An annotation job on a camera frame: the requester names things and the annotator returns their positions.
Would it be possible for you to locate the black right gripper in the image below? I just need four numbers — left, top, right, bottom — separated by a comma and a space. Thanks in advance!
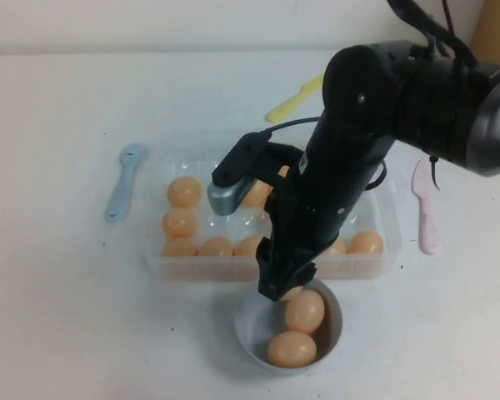
256, 143, 387, 302

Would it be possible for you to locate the clear plastic egg box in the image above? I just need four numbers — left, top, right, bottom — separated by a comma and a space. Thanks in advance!
139, 128, 403, 283

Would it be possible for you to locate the brown cardboard box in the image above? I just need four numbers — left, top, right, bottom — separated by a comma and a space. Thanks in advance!
470, 0, 500, 80

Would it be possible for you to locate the grey-blue round bowl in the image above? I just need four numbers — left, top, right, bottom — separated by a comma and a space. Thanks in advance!
233, 277, 343, 376

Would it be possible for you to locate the pink plastic knife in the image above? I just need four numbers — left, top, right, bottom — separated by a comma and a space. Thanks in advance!
411, 157, 443, 256

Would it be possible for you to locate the yellow plastic knife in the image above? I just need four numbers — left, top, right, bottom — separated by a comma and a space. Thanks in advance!
265, 73, 326, 124

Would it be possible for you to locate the light blue plastic fork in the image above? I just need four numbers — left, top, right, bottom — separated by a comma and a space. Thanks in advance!
104, 142, 147, 224

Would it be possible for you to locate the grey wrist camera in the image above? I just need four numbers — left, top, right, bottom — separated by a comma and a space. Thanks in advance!
207, 174, 262, 217

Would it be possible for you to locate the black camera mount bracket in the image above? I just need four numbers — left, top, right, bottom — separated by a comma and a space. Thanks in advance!
211, 132, 305, 197

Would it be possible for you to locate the black camera cable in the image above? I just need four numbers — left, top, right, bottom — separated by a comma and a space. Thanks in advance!
260, 117, 320, 137

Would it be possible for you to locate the black cable tie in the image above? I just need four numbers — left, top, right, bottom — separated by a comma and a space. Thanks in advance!
427, 154, 442, 192

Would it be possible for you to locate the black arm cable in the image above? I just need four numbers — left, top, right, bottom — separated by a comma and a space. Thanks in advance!
385, 0, 500, 84

